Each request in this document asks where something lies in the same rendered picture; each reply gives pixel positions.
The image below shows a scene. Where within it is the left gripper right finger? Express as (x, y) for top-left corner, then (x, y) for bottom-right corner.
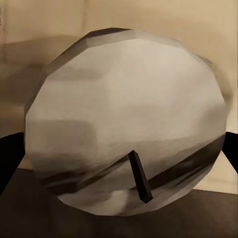
(222, 132), (238, 173)

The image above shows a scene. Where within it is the pillar candle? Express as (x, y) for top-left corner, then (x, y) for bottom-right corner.
(23, 27), (228, 216)

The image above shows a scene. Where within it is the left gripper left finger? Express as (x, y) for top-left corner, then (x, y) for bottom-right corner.
(0, 132), (26, 196)

